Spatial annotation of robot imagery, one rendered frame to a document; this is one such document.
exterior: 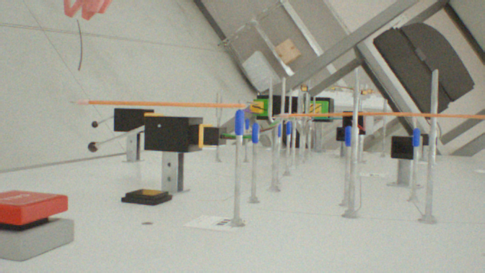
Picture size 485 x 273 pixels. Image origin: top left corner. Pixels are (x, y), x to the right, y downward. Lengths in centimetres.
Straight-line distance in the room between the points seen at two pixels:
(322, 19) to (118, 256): 776
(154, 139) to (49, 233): 24
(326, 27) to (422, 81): 654
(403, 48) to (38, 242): 132
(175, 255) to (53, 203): 9
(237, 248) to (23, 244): 14
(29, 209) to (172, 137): 25
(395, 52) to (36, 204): 131
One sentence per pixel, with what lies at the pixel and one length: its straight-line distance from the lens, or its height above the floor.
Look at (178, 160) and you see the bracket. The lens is 57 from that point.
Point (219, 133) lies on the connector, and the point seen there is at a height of 119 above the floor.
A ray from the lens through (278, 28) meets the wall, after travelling 807.
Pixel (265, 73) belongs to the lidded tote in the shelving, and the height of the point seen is 37.
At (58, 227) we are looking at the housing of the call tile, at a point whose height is 113.
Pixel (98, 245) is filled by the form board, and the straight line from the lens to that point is 36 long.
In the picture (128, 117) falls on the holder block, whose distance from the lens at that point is 89.
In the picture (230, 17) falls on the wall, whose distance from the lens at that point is 823.
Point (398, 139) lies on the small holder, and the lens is 69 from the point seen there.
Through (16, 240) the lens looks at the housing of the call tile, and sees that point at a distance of 33.
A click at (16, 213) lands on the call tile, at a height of 113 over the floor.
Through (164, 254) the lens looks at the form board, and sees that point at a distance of 33.
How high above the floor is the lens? 134
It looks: 14 degrees down
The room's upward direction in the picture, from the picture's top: 55 degrees clockwise
